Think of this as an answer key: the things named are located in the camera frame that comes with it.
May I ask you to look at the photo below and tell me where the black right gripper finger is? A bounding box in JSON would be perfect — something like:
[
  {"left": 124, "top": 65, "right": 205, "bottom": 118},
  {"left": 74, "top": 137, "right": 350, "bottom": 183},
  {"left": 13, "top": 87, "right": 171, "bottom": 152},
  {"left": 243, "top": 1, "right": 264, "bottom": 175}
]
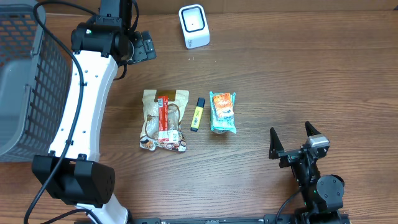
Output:
[
  {"left": 305, "top": 121, "right": 320, "bottom": 137},
  {"left": 269, "top": 128, "right": 284, "bottom": 159}
]

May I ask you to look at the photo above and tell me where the red stick snack packet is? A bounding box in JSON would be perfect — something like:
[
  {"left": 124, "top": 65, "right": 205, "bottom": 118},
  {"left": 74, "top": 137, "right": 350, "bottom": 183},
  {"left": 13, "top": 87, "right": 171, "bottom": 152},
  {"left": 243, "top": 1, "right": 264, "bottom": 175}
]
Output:
[{"left": 157, "top": 95, "right": 180, "bottom": 143}]

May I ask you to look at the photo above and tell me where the teal orange snack pack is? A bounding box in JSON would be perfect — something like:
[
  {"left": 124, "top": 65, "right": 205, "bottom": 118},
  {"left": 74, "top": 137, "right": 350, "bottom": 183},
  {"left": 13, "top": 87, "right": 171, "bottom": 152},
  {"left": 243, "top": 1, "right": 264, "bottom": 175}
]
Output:
[{"left": 210, "top": 91, "right": 237, "bottom": 134}]

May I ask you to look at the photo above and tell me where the beige brown snack pouch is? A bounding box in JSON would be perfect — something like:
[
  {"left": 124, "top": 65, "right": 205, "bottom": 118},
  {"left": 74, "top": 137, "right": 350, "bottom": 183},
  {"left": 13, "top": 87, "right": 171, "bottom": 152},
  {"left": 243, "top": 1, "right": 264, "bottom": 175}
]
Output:
[{"left": 139, "top": 90, "right": 189, "bottom": 152}]

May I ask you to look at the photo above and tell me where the yellow highlighter pen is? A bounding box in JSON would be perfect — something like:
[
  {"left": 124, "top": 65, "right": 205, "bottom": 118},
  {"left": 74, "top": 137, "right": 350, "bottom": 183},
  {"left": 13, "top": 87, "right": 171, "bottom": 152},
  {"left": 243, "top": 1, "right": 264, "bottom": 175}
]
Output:
[{"left": 190, "top": 98, "right": 205, "bottom": 132}]

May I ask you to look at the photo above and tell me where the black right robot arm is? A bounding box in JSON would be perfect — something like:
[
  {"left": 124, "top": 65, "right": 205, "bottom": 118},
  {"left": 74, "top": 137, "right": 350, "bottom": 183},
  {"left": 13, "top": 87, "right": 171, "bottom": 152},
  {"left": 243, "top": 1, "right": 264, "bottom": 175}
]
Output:
[{"left": 269, "top": 121, "right": 350, "bottom": 224}]

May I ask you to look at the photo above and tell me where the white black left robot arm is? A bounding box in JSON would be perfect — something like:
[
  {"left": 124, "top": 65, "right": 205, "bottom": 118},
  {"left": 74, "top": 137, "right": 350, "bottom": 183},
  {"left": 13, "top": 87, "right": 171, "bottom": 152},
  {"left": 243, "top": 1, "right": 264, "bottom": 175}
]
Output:
[{"left": 32, "top": 1, "right": 156, "bottom": 223}]

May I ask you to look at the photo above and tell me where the white barcode scanner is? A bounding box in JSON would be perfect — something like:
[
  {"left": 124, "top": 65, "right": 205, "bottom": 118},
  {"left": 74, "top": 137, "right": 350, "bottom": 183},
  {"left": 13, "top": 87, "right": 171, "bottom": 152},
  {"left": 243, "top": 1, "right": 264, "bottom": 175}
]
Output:
[{"left": 178, "top": 4, "right": 210, "bottom": 49}]

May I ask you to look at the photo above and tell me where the grey plastic shopping basket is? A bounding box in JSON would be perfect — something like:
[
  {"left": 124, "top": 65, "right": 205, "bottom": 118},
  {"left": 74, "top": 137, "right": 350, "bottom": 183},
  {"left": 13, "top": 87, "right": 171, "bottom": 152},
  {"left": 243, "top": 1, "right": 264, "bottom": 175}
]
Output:
[{"left": 1, "top": 0, "right": 71, "bottom": 162}]

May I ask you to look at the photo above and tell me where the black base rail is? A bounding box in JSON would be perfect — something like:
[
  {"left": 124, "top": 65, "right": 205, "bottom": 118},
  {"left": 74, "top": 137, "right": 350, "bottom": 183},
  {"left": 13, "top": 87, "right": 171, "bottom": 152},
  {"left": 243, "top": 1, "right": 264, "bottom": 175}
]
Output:
[{"left": 127, "top": 213, "right": 351, "bottom": 224}]

